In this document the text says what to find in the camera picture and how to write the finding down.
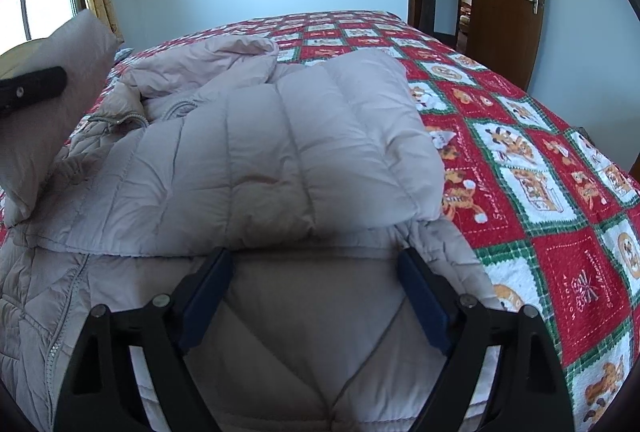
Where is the beige down jacket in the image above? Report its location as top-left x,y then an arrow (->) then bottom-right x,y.
0,8 -> 502,432

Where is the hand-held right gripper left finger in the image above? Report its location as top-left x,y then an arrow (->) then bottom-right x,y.
54,247 -> 236,432

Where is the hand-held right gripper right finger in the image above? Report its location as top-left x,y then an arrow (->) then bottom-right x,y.
396,247 -> 574,432

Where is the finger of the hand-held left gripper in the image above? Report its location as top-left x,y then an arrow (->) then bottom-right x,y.
0,66 -> 68,116

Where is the red patchwork printed bedspread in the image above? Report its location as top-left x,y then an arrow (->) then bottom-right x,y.
0,10 -> 640,432

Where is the cream wooden headboard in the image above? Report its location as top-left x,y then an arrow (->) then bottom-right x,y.
0,39 -> 52,82

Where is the brown wooden door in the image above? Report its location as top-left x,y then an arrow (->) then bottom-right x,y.
469,0 -> 547,92

